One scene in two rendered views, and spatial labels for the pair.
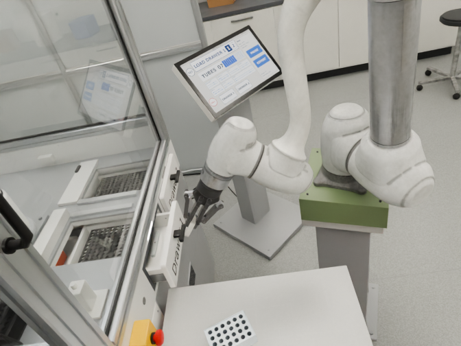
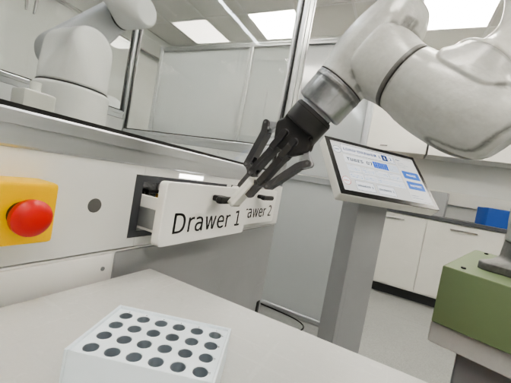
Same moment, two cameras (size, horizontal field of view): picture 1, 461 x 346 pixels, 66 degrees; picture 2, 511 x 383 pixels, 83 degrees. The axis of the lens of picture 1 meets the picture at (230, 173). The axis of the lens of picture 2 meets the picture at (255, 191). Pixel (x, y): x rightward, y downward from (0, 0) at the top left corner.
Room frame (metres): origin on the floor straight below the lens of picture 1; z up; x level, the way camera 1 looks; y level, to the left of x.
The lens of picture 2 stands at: (0.30, -0.03, 0.96)
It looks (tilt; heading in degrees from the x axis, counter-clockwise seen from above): 3 degrees down; 18
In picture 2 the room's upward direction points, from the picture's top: 10 degrees clockwise
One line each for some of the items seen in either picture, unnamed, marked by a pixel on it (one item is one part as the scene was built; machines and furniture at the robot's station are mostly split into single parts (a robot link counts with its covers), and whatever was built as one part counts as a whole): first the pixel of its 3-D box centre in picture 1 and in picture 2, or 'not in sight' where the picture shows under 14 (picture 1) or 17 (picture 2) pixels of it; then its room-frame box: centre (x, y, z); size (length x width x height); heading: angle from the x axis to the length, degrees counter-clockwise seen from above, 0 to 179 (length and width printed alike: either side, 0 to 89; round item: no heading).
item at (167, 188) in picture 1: (170, 184); (255, 205); (1.16, 0.25, 0.87); 0.29 x 0.02 x 0.11; 172
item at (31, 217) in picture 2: (157, 338); (28, 216); (0.51, 0.29, 0.88); 0.04 x 0.03 x 0.04; 172
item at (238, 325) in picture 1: (230, 336); (156, 356); (0.52, 0.11, 0.78); 0.12 x 0.08 x 0.04; 104
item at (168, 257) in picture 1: (173, 241); (210, 211); (0.84, 0.24, 0.87); 0.29 x 0.02 x 0.11; 172
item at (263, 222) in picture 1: (250, 160); (354, 295); (1.69, -0.13, 0.51); 0.50 x 0.45 x 1.02; 37
